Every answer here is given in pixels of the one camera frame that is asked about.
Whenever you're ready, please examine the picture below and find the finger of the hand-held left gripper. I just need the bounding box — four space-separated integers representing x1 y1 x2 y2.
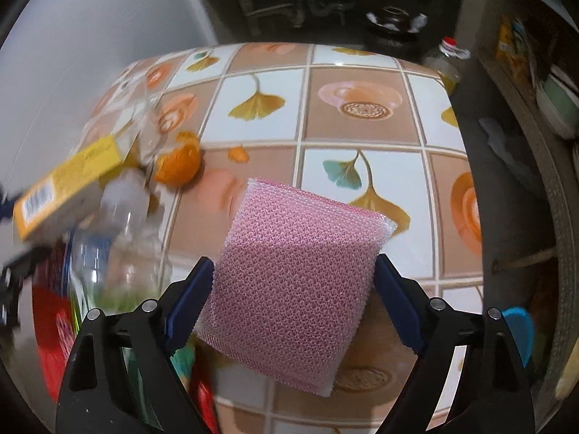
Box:
0 184 19 222
2 241 52 276

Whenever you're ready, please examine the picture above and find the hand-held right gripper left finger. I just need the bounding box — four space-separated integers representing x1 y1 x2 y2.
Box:
56 256 222 434

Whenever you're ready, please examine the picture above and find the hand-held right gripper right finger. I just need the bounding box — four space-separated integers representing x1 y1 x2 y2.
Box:
375 253 537 434

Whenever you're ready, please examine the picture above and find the yellow cardboard box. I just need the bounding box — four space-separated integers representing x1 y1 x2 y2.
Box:
13 136 125 241

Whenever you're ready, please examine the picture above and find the pink scrub sponge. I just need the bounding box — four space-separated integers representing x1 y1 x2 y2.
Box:
195 177 399 397

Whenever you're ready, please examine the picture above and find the blue plastic mesh basket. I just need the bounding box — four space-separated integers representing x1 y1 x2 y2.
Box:
501 306 535 369

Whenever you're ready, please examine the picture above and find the red snack bag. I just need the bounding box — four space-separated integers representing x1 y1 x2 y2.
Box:
31 253 220 434

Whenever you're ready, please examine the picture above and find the clear blue plastic bottle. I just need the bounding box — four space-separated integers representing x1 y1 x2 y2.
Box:
68 169 173 312

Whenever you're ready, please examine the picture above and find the tile pattern tablecloth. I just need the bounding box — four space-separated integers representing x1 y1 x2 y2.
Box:
77 42 485 434

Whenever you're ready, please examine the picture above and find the perforated metal shelf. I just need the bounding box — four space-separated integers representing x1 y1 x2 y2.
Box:
475 50 579 371

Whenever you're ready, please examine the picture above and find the white rag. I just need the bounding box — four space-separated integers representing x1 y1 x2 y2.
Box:
478 116 539 177

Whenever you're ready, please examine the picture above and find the cooking oil bottle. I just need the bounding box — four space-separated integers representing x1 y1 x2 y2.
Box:
420 36 471 95

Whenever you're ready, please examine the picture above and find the stack of green bowls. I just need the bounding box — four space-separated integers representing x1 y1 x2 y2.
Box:
536 75 579 139

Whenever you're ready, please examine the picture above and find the dark ceramic jar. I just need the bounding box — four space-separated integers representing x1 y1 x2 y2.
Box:
365 5 428 55

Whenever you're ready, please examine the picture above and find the orange snack packet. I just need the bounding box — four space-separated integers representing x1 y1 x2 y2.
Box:
495 16 534 77

